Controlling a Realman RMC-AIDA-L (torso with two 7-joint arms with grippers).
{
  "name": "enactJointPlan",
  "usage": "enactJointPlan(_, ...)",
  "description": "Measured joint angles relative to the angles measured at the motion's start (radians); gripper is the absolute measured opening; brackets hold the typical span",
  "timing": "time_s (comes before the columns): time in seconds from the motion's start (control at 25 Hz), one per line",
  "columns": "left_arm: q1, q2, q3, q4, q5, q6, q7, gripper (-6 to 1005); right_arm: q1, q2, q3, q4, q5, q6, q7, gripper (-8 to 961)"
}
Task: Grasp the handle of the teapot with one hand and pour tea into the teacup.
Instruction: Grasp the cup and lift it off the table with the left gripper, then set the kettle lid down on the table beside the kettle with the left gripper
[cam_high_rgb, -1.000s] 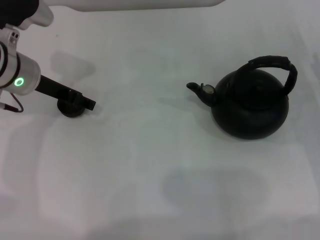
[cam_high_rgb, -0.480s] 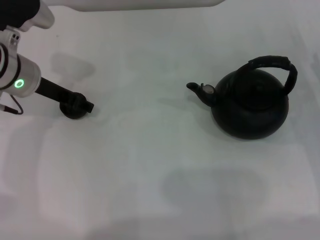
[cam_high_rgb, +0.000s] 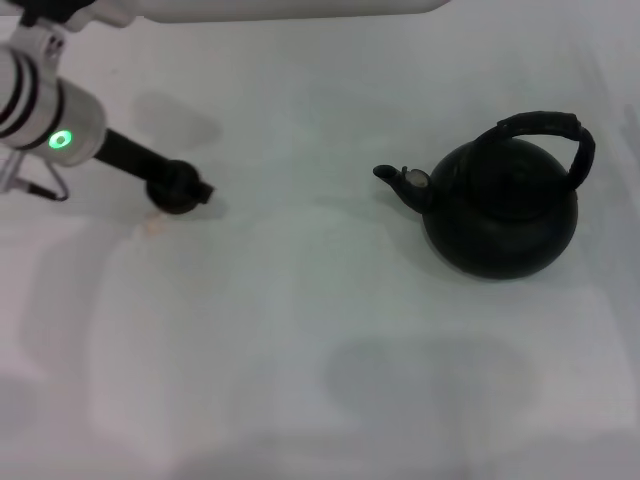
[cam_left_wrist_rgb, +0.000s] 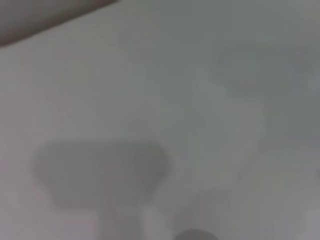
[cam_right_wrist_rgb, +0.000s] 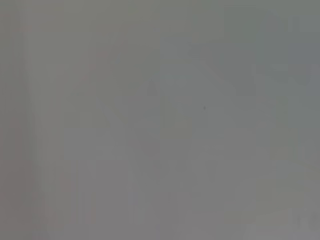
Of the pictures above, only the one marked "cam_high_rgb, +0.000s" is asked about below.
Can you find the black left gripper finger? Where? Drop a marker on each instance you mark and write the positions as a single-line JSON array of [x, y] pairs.
[[185, 172], [205, 192]]

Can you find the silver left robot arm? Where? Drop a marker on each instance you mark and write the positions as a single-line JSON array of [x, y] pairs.
[[55, 120]]

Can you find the black round teapot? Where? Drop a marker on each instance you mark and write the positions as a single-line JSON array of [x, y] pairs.
[[500, 220]]

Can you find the small dark teacup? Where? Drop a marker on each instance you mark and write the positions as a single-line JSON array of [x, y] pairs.
[[170, 205]]

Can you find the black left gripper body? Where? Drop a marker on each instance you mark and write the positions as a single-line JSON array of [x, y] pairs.
[[132, 157]]

